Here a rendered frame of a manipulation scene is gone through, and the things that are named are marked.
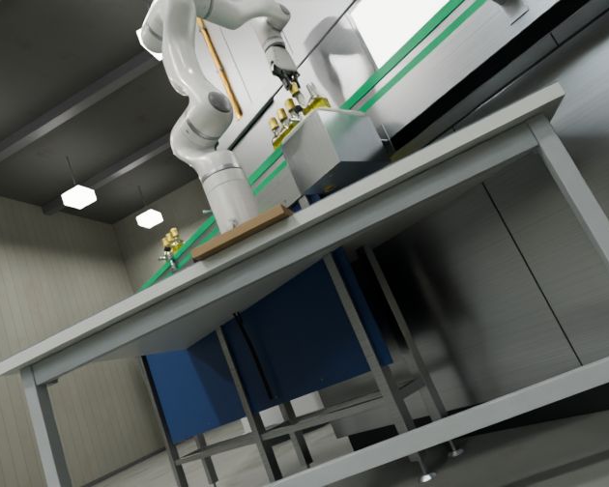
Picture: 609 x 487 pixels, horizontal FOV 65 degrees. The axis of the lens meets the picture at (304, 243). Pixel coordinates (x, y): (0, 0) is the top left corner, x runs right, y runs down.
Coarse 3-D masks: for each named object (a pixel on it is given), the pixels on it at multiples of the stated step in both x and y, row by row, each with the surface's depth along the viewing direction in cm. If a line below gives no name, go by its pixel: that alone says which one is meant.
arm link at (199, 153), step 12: (180, 120) 132; (180, 132) 132; (192, 132) 130; (180, 144) 133; (192, 144) 132; (204, 144) 133; (180, 156) 133; (192, 156) 131; (204, 156) 127; (216, 156) 126; (228, 156) 127; (204, 168) 126; (216, 168) 125; (204, 180) 126
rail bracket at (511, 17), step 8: (496, 0) 111; (504, 0) 112; (512, 0) 112; (520, 0) 110; (504, 8) 113; (512, 8) 112; (520, 8) 111; (528, 8) 110; (512, 16) 112; (520, 16) 111
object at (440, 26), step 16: (464, 0) 122; (480, 0) 119; (432, 16) 129; (448, 16) 126; (464, 16) 123; (416, 32) 133; (432, 32) 130; (448, 32) 126; (400, 48) 137; (416, 48) 134; (432, 48) 130; (384, 64) 141; (400, 64) 138; (416, 64) 134; (368, 80) 146; (384, 80) 142; (352, 96) 151; (368, 96) 147
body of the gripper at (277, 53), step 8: (272, 48) 172; (280, 48) 175; (272, 56) 172; (280, 56) 173; (288, 56) 176; (272, 64) 173; (280, 64) 171; (288, 64) 174; (272, 72) 173; (288, 72) 176
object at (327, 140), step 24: (312, 120) 125; (336, 120) 127; (360, 120) 134; (288, 144) 132; (312, 144) 126; (336, 144) 122; (360, 144) 129; (384, 144) 142; (312, 168) 127; (336, 168) 123; (360, 168) 130; (312, 192) 133
